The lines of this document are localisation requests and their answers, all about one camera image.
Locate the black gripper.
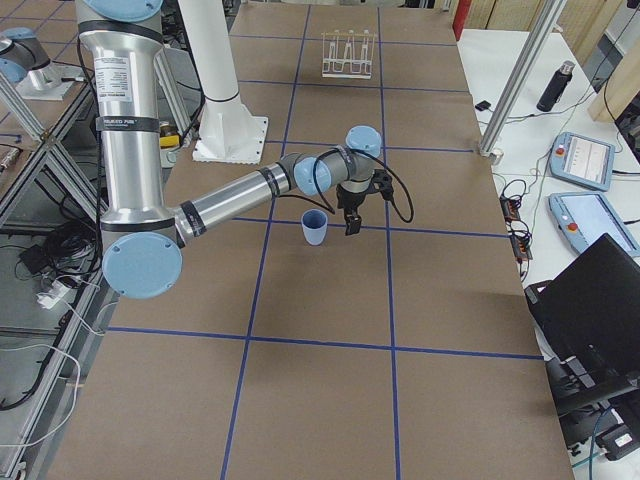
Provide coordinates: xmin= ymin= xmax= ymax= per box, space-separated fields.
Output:
xmin=336 ymin=179 xmax=375 ymax=235

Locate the light blue plastic cup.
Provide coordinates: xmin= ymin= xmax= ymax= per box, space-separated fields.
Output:
xmin=301 ymin=209 xmax=328 ymax=246

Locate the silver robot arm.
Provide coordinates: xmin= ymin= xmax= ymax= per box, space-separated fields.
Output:
xmin=76 ymin=1 xmax=382 ymax=299

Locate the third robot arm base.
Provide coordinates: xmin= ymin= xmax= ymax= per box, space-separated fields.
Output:
xmin=1 ymin=27 xmax=75 ymax=101

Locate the small black phone device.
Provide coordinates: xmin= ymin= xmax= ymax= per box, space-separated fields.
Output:
xmin=474 ymin=100 xmax=491 ymax=111

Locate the orange black usb hub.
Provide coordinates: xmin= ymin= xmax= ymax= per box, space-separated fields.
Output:
xmin=499 ymin=195 xmax=532 ymax=263

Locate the far teach pendant tablet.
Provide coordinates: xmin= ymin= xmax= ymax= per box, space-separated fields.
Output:
xmin=549 ymin=132 xmax=615 ymax=192

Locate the teach pendant tablet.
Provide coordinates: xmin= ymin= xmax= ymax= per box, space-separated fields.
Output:
xmin=549 ymin=132 xmax=615 ymax=192
xmin=548 ymin=192 xmax=639 ymax=258

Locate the near teach pendant tablet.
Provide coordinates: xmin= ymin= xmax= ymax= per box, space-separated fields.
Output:
xmin=548 ymin=192 xmax=639 ymax=258

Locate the black water bottle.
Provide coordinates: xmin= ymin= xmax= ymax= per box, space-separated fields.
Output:
xmin=536 ymin=60 xmax=576 ymax=113

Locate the black laptop computer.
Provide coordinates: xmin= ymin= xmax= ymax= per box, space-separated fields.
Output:
xmin=525 ymin=234 xmax=639 ymax=374

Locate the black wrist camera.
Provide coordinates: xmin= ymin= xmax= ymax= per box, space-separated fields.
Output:
xmin=372 ymin=169 xmax=394 ymax=203

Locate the white wire cup holder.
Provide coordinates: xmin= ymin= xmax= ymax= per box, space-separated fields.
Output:
xmin=321 ymin=29 xmax=377 ymax=80

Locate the aluminium frame post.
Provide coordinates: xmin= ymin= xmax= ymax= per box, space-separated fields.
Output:
xmin=478 ymin=0 xmax=567 ymax=165

